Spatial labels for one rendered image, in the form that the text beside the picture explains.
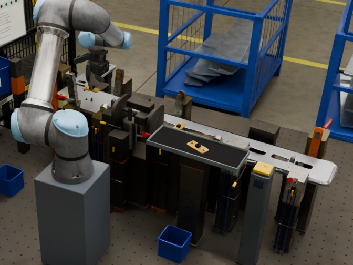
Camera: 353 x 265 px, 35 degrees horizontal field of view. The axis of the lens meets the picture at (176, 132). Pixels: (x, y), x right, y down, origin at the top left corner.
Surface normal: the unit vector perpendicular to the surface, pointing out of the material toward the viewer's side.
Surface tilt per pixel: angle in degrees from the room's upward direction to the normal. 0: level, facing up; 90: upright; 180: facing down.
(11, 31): 90
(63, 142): 90
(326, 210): 0
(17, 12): 90
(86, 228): 90
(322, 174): 0
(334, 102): 0
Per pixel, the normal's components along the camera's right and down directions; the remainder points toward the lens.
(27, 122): -0.11, -0.14
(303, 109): 0.06, -0.85
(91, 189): 0.93, 0.24
